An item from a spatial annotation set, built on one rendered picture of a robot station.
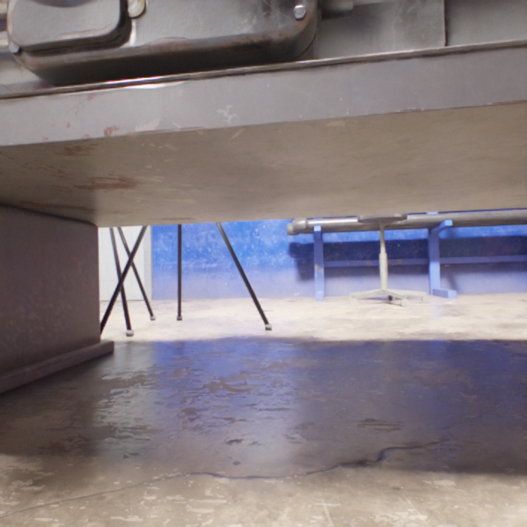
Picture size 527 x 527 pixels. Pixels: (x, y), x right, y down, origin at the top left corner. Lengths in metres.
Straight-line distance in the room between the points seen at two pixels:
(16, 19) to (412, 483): 0.71
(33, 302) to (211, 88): 0.75
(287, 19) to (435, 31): 0.27
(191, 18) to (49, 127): 0.22
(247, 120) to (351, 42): 0.28
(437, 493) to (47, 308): 0.94
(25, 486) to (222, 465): 0.22
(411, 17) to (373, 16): 0.06
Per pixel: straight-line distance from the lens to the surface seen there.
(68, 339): 1.22
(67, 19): 0.62
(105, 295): 4.40
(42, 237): 1.14
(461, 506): 0.49
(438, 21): 0.75
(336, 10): 0.65
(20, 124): 0.62
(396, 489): 0.51
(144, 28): 0.59
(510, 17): 0.78
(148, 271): 4.17
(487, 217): 3.62
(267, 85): 0.51
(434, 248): 3.85
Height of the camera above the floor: 0.23
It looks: 1 degrees up
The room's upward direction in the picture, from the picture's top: 2 degrees counter-clockwise
